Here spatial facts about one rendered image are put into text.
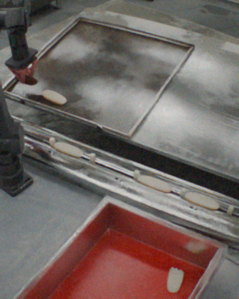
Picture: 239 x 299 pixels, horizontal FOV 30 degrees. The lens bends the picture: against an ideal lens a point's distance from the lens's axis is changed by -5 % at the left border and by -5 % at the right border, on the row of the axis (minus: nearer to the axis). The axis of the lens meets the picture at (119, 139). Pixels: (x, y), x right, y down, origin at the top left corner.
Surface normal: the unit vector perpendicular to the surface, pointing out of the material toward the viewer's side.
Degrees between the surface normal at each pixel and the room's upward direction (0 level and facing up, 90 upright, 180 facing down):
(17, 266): 0
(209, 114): 10
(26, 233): 0
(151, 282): 0
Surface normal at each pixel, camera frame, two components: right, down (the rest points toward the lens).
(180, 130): -0.07, -0.68
